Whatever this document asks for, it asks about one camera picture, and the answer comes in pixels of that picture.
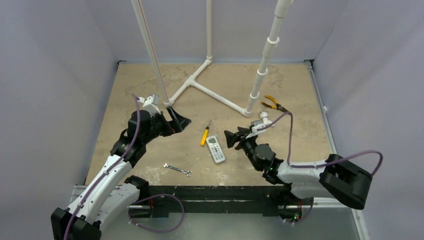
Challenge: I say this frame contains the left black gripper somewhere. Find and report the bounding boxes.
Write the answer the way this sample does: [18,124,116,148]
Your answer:
[141,106,190,145]

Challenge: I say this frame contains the white remote control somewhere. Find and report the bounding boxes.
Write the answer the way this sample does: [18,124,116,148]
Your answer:
[205,135,226,164]

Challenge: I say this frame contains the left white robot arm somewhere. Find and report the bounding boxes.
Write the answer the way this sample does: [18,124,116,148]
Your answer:
[50,106,192,240]

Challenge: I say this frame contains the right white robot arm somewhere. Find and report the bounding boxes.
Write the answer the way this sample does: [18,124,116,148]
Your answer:
[224,127,373,210]

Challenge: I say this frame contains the white plastic faucet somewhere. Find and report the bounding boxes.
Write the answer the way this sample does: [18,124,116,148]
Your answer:
[259,111,274,128]

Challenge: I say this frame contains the silver open-end wrench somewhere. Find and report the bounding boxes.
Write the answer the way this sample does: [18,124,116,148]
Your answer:
[163,163,193,177]

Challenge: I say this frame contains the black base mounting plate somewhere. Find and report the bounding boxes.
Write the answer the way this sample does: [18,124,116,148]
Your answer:
[127,185,313,219]

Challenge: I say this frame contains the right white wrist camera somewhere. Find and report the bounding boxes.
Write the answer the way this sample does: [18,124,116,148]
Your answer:
[246,120,267,139]

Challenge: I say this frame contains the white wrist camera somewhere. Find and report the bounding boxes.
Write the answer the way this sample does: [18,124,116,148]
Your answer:
[246,120,267,139]
[137,93,161,117]

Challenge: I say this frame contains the yellow handled screwdriver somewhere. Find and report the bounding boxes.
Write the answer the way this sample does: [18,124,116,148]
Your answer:
[200,119,212,147]

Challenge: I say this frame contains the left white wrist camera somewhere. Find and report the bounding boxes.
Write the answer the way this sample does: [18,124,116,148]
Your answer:
[137,93,161,117]

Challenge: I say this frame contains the yellow handled pliers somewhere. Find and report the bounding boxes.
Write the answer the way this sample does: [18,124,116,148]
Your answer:
[260,95,289,113]

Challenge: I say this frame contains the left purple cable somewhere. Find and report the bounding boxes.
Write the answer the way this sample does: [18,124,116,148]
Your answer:
[62,93,185,240]

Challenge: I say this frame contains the aluminium rail frame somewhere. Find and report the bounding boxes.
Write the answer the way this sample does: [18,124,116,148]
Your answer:
[89,62,350,240]

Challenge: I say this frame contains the white PVC pipe frame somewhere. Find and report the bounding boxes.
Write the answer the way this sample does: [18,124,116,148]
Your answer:
[131,0,293,118]

